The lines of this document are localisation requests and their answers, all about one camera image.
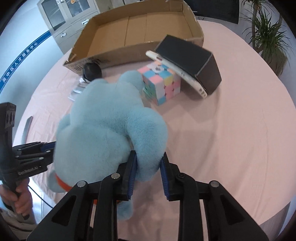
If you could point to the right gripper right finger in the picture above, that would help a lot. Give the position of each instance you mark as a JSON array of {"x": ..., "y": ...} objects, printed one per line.
[{"x": 181, "y": 187}]

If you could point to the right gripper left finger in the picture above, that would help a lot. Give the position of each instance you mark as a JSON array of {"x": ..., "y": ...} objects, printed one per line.
[{"x": 116, "y": 187}]

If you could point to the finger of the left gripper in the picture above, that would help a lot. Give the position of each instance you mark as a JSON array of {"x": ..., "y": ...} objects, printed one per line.
[
  {"x": 44, "y": 158},
  {"x": 36, "y": 147}
]

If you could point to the blue plush toy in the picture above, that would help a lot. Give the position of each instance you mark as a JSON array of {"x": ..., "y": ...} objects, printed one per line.
[{"x": 106, "y": 122}]

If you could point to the black computer mouse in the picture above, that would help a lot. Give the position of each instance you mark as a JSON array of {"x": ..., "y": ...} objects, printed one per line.
[{"x": 91, "y": 71}]

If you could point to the beige phone case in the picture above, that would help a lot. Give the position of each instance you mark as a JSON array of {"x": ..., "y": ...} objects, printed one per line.
[{"x": 190, "y": 80}]

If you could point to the pastel rubik's cube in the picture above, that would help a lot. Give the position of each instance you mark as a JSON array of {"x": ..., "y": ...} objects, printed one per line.
[{"x": 160, "y": 82}]

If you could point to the black charger box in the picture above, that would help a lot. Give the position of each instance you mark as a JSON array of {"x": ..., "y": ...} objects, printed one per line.
[{"x": 194, "y": 60}]

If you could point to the person's left hand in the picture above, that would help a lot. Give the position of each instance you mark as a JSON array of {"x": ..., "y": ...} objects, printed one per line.
[{"x": 22, "y": 202}]

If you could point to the grey flat bar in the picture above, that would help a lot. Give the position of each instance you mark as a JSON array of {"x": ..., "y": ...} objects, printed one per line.
[{"x": 26, "y": 130}]

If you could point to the pink tablecloth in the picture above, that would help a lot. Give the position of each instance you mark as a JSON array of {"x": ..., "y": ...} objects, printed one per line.
[{"x": 243, "y": 135}]

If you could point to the grey filing cabinet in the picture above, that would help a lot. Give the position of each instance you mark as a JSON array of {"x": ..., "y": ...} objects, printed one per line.
[{"x": 66, "y": 19}]

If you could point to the cardboard box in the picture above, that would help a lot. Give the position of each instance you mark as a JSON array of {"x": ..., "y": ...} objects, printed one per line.
[{"x": 124, "y": 34}]

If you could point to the potted palm plant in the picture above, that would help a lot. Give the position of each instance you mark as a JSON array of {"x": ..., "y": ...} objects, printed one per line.
[{"x": 267, "y": 36}]

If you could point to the black tv screen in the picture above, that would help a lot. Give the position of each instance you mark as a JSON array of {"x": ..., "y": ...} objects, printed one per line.
[{"x": 226, "y": 10}]

